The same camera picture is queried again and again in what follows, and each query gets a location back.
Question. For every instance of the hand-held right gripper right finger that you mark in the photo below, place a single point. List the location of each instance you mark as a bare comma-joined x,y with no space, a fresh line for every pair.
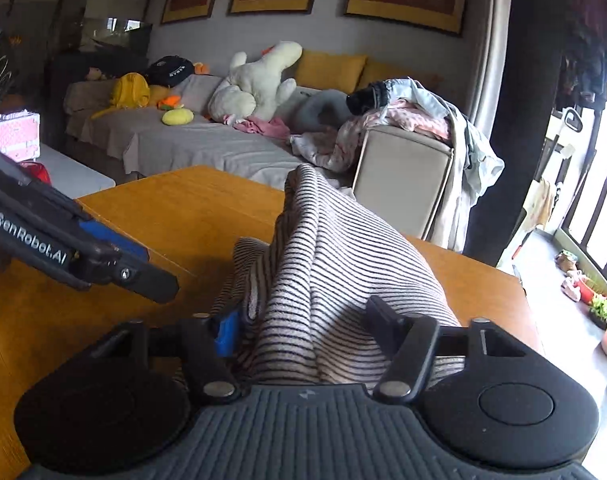
388,325

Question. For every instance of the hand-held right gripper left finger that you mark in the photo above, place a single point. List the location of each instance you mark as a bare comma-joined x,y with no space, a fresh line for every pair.
226,335

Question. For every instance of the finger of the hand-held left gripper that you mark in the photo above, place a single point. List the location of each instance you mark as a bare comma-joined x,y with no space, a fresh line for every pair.
115,242
143,280

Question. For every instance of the striped knit sweater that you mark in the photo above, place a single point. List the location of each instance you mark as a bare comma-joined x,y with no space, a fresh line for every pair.
323,260

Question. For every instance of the pile of clothes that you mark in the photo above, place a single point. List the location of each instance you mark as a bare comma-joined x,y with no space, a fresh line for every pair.
413,110

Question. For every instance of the hanging dark clothes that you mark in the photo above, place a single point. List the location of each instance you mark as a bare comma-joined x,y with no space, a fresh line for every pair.
588,35

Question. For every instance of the small red bag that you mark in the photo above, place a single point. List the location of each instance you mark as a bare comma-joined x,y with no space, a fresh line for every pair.
35,172

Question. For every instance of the white low table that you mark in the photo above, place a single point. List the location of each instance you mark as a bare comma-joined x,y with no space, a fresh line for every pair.
68,170

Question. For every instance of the pink carry case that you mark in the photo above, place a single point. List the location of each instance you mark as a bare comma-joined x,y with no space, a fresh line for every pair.
15,137

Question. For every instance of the grey covered sofa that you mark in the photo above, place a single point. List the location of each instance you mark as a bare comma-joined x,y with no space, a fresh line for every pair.
183,145

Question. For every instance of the small yellow plush toy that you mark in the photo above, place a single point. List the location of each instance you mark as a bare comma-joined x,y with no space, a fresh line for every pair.
177,117

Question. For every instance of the beige sofa armrest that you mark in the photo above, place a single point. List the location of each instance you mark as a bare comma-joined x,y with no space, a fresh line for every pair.
398,180

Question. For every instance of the orange plush toy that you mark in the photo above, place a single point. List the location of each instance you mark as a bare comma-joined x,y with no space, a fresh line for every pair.
168,102
201,68

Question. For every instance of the yellow backpack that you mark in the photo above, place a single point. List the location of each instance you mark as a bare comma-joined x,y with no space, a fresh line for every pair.
131,91

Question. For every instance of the small brown plush bear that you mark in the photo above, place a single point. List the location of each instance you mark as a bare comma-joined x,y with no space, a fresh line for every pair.
95,74

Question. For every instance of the black bag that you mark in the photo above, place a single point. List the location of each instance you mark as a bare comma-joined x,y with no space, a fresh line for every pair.
171,71

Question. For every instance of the small pink toy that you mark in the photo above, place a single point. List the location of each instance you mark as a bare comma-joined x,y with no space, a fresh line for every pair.
570,287

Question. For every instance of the pink cloth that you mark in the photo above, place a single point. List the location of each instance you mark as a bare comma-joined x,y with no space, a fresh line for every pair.
263,127

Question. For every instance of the small brown toy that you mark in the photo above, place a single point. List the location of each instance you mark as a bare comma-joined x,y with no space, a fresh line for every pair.
567,261

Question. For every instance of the beige hanging towel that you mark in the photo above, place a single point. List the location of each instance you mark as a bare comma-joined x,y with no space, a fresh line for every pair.
539,205

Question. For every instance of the small red bowl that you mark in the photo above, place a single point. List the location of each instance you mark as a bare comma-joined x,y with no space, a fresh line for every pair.
587,291

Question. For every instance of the white plush duck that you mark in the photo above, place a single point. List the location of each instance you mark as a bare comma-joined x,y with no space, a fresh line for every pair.
258,85

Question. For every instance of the small green plant tray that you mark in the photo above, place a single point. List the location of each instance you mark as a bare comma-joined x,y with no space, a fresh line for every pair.
603,310

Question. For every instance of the glass display cabinet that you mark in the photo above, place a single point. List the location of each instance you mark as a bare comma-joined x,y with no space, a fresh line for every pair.
103,15

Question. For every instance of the grey plush toy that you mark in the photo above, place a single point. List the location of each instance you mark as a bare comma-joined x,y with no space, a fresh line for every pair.
323,110

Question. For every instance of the yellow cushion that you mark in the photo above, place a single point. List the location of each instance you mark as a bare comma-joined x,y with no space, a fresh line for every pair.
328,70
383,76

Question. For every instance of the grey curtain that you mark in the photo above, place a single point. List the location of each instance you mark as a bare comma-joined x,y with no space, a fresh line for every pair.
496,60

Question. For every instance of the black window frame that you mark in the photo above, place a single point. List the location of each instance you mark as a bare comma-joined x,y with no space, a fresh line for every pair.
583,220

